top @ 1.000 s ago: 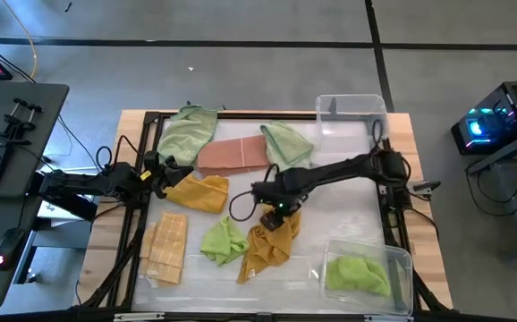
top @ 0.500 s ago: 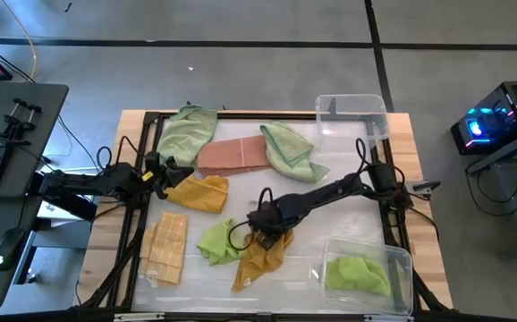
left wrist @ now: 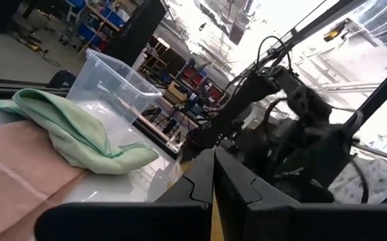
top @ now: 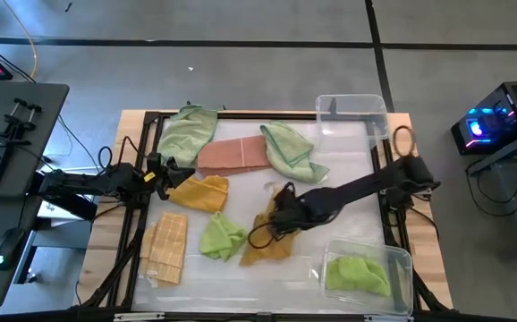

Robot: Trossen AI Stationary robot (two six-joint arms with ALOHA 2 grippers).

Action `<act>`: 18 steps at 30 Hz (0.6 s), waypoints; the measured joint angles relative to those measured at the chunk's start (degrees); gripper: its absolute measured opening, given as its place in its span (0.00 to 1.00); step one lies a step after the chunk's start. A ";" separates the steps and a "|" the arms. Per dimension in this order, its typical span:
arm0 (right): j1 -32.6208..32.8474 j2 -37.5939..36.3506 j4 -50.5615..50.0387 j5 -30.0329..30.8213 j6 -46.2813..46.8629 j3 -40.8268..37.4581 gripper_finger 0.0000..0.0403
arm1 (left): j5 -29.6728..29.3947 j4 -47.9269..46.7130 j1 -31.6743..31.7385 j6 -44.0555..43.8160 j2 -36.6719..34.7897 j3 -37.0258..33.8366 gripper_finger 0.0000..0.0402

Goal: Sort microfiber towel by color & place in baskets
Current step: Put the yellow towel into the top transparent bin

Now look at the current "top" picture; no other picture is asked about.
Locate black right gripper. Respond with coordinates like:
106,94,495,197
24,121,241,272
269,182,334,238

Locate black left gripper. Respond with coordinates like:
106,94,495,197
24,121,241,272
144,151,196,201

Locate mustard yellow microfiber towel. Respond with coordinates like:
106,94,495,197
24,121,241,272
165,174,231,214

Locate dark mustard microfiber towel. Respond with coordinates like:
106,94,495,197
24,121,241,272
238,190,302,268

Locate pale green microfiber towel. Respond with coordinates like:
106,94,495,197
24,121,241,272
259,120,331,185
157,104,219,169

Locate salmon pink microfiber towel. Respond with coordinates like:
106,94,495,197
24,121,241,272
196,134,274,178

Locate bright green microfiber towel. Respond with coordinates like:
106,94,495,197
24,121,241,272
198,210,250,262
325,255,393,299

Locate light orange gridded towel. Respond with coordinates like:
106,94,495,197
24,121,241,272
139,211,189,287

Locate white box under arm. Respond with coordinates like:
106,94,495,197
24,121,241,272
37,196,101,223

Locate clear plastic bin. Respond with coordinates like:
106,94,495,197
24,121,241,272
315,93,390,152
320,238,415,317

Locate black clamp stand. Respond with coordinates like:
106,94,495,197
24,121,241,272
0,97,45,147

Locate black desk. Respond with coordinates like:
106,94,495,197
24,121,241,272
0,81,71,310

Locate black computer mouse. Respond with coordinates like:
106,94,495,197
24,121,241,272
0,226,27,272

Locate gray metal desk beam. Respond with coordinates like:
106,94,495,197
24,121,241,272
465,123,517,178

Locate black computer tower RGB lights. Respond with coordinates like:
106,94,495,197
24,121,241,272
449,80,517,157

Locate black right gripper cable loop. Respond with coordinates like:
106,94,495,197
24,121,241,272
246,221,282,250

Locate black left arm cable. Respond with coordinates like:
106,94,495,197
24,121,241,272
97,135,137,174

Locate black metal table frame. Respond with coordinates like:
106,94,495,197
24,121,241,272
79,109,454,322

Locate dark right arm cable loop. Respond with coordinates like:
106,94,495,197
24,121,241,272
391,124,418,159

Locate silver metal bracket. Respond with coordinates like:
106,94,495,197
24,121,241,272
362,314,414,322
113,311,166,322

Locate yellow cable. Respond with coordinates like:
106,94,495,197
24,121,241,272
0,0,39,81

